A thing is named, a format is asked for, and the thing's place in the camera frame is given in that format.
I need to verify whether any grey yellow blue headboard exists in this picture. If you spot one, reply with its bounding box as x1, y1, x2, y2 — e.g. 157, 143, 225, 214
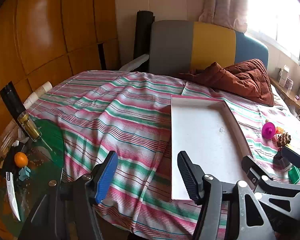
148, 20, 269, 77

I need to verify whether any white carton box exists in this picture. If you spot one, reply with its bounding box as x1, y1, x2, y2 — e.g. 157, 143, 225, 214
279, 65, 292, 85

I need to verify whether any brown wooden massage comb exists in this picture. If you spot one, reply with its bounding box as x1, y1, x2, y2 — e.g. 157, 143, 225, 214
277, 133, 292, 147

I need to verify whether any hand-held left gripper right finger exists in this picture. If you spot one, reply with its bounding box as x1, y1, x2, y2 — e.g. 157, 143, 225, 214
177, 151, 277, 240

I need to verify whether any striped pink green bedsheet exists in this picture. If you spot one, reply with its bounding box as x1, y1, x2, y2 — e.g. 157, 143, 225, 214
22, 70, 300, 240

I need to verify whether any glass bottle with black cap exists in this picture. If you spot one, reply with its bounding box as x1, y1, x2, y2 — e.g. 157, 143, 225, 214
0, 81, 42, 142

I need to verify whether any clear plastic bag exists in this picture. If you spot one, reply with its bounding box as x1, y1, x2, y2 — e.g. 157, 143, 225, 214
0, 125, 23, 155

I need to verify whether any orange fruit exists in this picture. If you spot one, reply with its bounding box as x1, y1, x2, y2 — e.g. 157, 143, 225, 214
14, 152, 28, 167

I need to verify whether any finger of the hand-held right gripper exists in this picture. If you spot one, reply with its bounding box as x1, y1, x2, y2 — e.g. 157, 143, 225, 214
281, 146, 300, 180
241, 155, 300, 230

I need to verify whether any pale pillow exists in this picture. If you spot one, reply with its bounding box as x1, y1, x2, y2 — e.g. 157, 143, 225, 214
271, 85, 290, 110

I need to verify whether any green toy block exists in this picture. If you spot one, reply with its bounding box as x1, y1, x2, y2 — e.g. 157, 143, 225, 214
289, 167, 300, 185

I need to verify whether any small blue block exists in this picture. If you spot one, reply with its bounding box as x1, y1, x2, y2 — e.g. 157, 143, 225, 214
19, 167, 32, 181

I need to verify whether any beige patterned curtain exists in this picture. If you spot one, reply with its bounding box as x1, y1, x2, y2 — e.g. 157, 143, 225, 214
199, 0, 248, 33

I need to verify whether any wooden wardrobe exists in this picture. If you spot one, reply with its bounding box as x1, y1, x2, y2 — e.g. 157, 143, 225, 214
0, 0, 120, 230

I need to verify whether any magenta spinning top toy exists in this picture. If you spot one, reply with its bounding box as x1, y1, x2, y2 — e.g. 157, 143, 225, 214
262, 121, 277, 139

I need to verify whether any brown quilted duvet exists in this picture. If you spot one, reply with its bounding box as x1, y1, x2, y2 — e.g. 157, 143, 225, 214
176, 59, 275, 107

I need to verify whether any white packet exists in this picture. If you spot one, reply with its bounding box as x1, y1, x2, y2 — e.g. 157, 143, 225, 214
5, 171, 22, 222

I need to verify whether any wooden side table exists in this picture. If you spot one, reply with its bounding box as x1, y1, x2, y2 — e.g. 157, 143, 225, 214
269, 76, 300, 117

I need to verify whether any stack of paper cups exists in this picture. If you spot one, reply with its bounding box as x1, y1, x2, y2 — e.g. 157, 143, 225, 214
24, 81, 53, 109

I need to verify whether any pink white shallow box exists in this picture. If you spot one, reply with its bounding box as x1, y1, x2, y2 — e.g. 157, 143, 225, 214
170, 94, 253, 201

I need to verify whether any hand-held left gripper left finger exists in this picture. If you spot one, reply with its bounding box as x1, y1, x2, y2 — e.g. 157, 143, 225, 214
17, 150, 118, 240

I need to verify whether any black rolled mat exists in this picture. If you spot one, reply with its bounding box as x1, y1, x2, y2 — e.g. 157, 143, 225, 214
133, 10, 156, 67

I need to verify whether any window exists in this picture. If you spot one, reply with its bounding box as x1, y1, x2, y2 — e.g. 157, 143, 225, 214
245, 0, 300, 68

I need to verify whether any round green glass table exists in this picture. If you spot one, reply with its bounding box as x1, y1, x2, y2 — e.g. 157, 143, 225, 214
0, 119, 65, 235

